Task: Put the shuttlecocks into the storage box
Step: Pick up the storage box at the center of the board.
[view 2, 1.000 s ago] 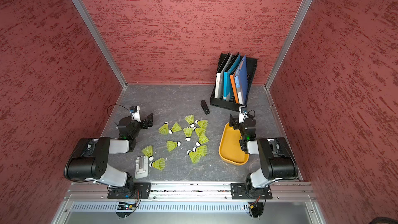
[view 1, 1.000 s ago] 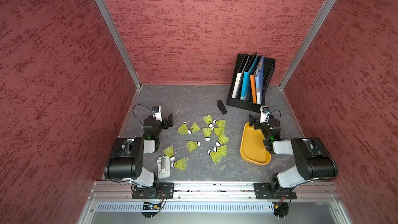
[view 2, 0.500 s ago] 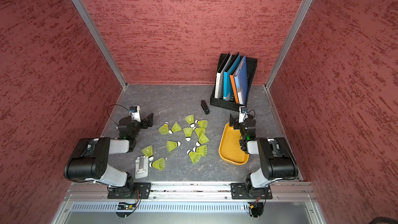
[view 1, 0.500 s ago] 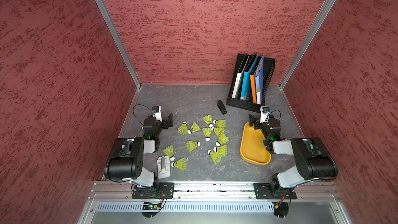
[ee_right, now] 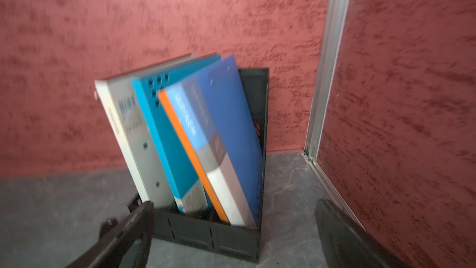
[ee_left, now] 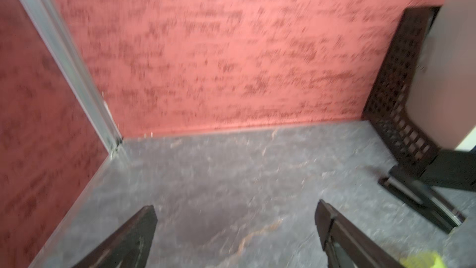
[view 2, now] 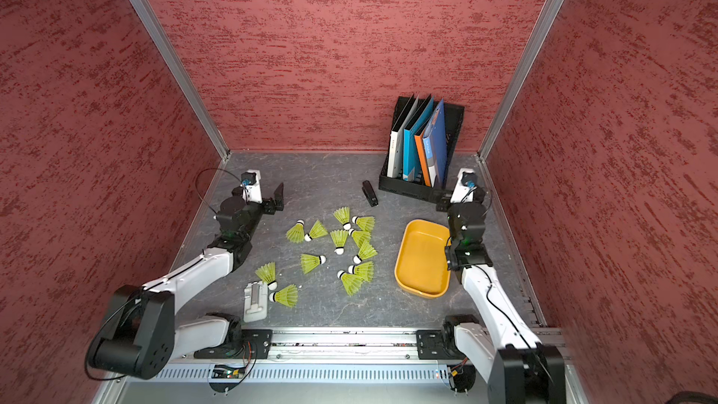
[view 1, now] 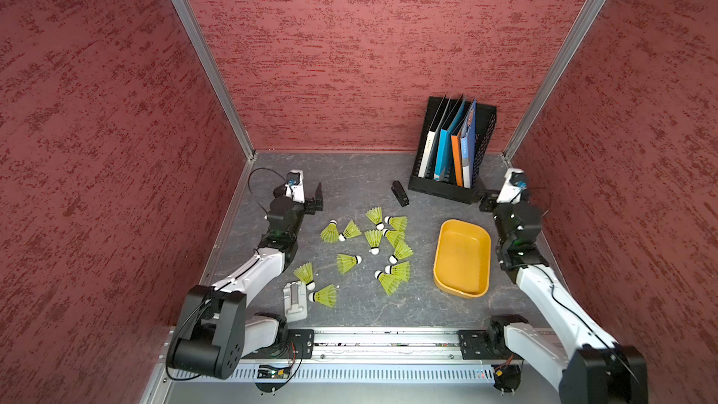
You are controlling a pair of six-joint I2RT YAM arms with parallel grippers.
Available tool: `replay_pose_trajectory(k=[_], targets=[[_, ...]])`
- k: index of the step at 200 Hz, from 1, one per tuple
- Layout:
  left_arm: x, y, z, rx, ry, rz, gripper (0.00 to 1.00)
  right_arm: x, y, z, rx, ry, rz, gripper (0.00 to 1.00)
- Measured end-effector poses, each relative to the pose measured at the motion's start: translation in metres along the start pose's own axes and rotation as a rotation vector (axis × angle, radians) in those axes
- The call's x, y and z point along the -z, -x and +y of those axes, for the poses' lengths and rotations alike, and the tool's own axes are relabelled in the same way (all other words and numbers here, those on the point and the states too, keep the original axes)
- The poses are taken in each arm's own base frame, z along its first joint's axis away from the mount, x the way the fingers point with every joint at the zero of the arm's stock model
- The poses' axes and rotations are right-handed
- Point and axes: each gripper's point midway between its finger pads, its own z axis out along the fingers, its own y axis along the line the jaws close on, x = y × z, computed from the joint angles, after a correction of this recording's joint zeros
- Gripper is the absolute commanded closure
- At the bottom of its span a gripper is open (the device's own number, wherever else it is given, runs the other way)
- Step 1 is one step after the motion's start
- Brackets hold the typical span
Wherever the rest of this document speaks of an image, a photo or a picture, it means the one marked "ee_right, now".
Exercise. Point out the right aluminium corner post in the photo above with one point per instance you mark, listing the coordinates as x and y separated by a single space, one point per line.
331 41

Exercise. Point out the white book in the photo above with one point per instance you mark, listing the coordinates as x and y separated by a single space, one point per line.
130 129

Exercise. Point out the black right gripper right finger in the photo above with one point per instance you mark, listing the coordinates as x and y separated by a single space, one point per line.
346 245

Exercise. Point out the blue folder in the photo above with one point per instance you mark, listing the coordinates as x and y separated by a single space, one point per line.
229 148

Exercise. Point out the teal book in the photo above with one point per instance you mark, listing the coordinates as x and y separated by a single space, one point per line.
187 189

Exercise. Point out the black file holder rack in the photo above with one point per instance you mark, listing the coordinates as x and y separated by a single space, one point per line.
204 229

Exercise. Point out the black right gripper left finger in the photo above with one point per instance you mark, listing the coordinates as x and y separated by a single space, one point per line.
124 244

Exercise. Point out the orange spine book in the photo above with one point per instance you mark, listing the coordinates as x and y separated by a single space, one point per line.
185 124

